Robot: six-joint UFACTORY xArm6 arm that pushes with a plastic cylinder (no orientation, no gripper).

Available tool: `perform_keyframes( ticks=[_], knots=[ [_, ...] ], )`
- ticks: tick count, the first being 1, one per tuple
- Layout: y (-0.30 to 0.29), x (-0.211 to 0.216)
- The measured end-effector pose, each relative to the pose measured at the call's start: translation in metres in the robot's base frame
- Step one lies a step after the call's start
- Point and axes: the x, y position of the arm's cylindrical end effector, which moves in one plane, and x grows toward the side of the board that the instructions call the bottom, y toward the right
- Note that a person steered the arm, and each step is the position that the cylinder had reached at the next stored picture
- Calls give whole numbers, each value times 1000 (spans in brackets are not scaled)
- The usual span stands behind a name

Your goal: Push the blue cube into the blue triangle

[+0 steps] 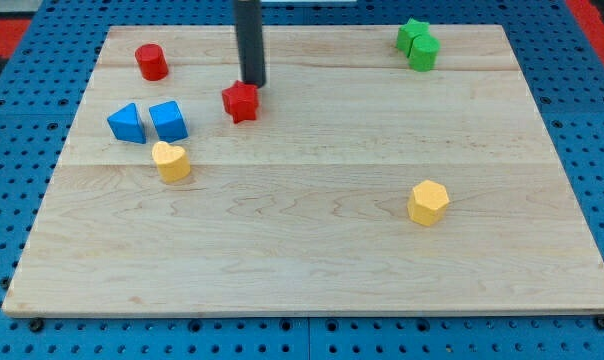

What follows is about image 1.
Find blue cube block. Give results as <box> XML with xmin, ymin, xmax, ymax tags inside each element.
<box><xmin>149</xmin><ymin>101</ymin><xmax>188</xmax><ymax>143</ymax></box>

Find light wooden board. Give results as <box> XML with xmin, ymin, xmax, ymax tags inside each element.
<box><xmin>3</xmin><ymin>25</ymin><xmax>604</xmax><ymax>318</ymax></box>

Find blue triangle block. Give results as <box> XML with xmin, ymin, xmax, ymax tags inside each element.
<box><xmin>107</xmin><ymin>103</ymin><xmax>146</xmax><ymax>144</ymax></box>

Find green cylinder block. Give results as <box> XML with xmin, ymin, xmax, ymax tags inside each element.
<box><xmin>408</xmin><ymin>34</ymin><xmax>440</xmax><ymax>72</ymax></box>

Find red cylinder block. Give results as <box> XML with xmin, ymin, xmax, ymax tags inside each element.
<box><xmin>134</xmin><ymin>43</ymin><xmax>169</xmax><ymax>81</ymax></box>

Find red star block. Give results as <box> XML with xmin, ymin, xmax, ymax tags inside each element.
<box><xmin>221</xmin><ymin>81</ymin><xmax>259</xmax><ymax>124</ymax></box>

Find yellow hexagon block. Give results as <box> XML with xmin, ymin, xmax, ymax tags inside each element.
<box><xmin>407</xmin><ymin>180</ymin><xmax>450</xmax><ymax>226</ymax></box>

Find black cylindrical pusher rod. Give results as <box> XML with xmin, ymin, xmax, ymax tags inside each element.
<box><xmin>233</xmin><ymin>0</ymin><xmax>266</xmax><ymax>88</ymax></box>

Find green star block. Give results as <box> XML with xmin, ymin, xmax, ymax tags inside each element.
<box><xmin>396</xmin><ymin>18</ymin><xmax>430</xmax><ymax>57</ymax></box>

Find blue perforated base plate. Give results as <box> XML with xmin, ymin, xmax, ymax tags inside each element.
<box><xmin>0</xmin><ymin>1</ymin><xmax>604</xmax><ymax>359</ymax></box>

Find yellow heart block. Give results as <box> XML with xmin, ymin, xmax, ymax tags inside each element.
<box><xmin>151</xmin><ymin>141</ymin><xmax>191</xmax><ymax>183</ymax></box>

